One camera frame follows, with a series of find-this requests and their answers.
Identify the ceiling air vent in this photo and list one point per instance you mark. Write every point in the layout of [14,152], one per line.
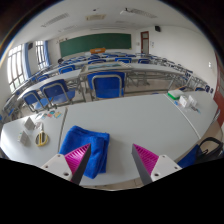
[96,17]

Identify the group of blue classroom chairs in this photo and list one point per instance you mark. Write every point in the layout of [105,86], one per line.
[123,60]

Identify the blue metal-framed chair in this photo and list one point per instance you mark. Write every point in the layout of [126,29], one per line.
[31,98]
[56,90]
[106,85]

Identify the blue chair under handbag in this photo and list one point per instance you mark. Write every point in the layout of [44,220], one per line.
[188,158]

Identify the blue window curtain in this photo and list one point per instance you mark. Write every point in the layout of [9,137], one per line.
[47,53]
[27,60]

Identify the white packet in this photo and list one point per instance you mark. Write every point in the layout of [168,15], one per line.
[192,100]
[184,101]

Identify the white wall switch panel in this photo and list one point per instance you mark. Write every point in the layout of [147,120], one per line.
[210,65]

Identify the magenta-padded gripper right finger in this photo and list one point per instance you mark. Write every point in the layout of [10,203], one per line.
[165,165]

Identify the large classroom window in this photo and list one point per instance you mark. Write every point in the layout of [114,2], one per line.
[16,68]

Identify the blue towel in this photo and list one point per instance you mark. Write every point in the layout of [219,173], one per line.
[90,140]

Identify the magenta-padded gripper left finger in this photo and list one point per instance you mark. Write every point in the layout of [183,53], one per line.
[55,163]

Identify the green and white box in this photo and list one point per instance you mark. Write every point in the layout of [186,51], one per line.
[175,94]

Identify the narrow classroom window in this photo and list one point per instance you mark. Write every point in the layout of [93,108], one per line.
[40,55]

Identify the rows of grey desks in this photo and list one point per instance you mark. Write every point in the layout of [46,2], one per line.
[150,68]

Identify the orange wooden lectern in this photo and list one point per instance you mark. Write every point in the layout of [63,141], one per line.
[97,50]

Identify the group of ceiling lights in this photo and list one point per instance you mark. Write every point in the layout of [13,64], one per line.
[55,19]

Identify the white ceiling projector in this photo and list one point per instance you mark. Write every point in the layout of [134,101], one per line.
[126,11]

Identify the green chalkboard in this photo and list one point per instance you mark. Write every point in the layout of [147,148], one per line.
[95,44]

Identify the brown door with narrow window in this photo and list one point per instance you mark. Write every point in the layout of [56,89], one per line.
[144,43]

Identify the black wall speaker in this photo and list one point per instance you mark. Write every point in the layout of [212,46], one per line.
[157,28]
[30,46]

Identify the teal-topped grey desk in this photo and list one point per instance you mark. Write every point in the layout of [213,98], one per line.
[106,66]

